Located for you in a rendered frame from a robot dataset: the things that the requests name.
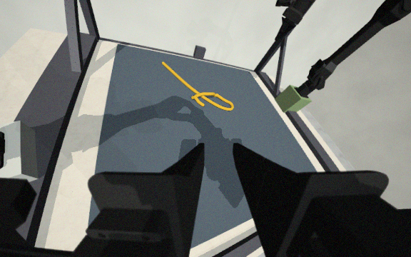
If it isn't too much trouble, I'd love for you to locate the blue-grey mat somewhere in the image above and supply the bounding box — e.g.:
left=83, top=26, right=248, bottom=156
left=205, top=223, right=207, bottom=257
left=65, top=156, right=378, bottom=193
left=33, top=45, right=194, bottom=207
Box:
left=94, top=44, right=317, bottom=248

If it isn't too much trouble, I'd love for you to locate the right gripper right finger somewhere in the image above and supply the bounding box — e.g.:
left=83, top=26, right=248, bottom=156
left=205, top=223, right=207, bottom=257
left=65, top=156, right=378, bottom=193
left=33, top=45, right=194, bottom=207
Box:
left=233, top=143, right=389, bottom=257

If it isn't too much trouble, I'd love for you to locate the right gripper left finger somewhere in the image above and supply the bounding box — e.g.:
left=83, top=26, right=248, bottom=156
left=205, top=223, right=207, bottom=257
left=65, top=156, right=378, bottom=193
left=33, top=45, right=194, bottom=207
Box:
left=88, top=143, right=205, bottom=257

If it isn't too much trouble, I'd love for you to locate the yellow rope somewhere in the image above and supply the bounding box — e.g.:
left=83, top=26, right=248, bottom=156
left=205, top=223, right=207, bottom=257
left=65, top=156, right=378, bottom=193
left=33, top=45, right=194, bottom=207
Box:
left=162, top=62, right=234, bottom=111

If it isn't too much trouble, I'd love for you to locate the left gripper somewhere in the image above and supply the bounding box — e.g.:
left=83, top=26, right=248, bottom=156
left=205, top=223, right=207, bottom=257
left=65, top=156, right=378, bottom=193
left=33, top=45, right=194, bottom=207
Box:
left=275, top=0, right=314, bottom=41

